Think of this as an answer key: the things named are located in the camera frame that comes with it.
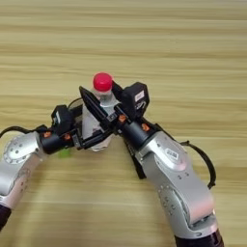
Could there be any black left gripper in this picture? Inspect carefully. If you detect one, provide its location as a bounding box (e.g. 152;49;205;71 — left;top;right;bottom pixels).
40;107;114;155

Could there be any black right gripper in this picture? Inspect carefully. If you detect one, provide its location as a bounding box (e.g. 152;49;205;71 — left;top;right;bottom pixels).
78;80;158;151

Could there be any clear bottle with red cap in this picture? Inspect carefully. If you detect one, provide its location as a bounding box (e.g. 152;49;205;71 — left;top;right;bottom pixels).
81;71;121;152

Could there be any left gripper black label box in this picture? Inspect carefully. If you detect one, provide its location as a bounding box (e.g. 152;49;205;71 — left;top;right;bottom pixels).
51;104;75;136

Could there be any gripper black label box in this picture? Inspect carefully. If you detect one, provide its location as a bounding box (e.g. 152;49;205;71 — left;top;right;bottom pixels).
121;81;151;121
51;104;75;136

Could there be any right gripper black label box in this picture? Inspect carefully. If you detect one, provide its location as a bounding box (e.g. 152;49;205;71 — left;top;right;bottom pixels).
121;81;151;121

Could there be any green rectangular block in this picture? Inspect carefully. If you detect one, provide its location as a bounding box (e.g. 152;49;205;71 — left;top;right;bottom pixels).
57;148;72;158

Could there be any black marker pen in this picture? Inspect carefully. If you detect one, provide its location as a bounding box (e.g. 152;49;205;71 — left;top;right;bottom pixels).
123;139;148;180

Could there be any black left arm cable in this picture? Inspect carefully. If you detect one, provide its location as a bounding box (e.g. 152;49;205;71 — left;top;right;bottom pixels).
0;125;42;139

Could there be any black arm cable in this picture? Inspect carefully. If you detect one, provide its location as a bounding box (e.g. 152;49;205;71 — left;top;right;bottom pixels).
179;140;217;190
0;125;42;139

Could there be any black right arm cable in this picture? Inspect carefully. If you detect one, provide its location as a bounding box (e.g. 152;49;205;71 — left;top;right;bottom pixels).
179;140;217;190

